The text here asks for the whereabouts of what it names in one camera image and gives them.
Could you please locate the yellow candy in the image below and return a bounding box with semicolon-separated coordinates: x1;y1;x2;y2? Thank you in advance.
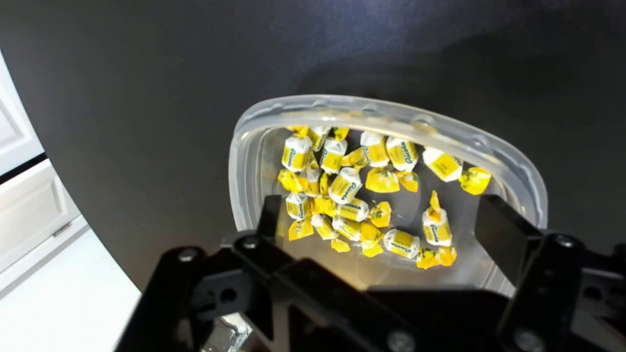
458;165;495;198
335;198;372;224
280;134;315;175
284;193;315;224
421;148;466;185
311;214;341;243
364;167;401;196
358;132;391;171
421;191;454;249
327;167;364;206
382;228;425;263
276;169;305;196
386;136;421;175
319;138;350;177

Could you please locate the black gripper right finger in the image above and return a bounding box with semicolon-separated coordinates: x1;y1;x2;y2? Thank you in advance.
481;195;626;352

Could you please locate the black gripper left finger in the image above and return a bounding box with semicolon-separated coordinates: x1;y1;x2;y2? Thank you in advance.
116;195;419;352

